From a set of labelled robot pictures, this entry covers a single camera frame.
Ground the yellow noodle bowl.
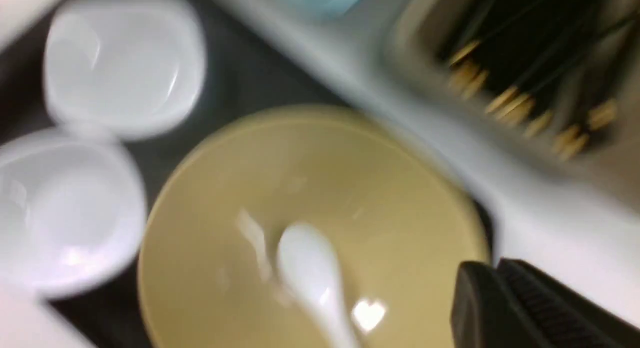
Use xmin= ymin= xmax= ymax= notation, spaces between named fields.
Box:
xmin=137 ymin=105 xmax=490 ymax=348

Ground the brown plastic bin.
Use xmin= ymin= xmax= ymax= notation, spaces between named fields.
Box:
xmin=388 ymin=0 xmax=639 ymax=196

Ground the white soup spoon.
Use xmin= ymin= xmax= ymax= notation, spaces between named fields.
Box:
xmin=276 ymin=223 xmax=361 ymax=348

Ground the black serving tray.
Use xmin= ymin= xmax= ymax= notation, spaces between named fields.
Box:
xmin=0 ymin=0 xmax=496 ymax=348

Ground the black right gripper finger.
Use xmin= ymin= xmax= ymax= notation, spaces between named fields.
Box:
xmin=450 ymin=258 xmax=640 ymax=348

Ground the white square dish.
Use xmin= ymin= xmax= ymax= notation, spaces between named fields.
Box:
xmin=43 ymin=0 xmax=208 ymax=141
xmin=0 ymin=128 xmax=147 ymax=300

